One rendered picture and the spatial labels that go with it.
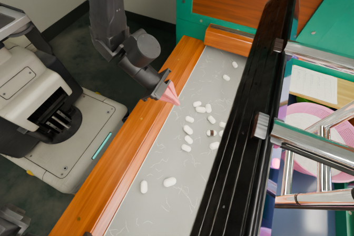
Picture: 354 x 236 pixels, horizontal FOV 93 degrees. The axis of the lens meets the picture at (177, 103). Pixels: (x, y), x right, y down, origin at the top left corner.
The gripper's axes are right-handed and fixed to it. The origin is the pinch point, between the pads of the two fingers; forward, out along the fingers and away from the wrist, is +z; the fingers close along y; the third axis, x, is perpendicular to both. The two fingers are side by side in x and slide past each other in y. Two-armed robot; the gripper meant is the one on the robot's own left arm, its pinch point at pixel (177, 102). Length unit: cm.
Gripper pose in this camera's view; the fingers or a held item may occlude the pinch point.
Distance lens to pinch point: 50.3
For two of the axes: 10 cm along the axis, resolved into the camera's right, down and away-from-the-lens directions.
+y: 4.1, -7.7, 4.8
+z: 6.9, 6.1, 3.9
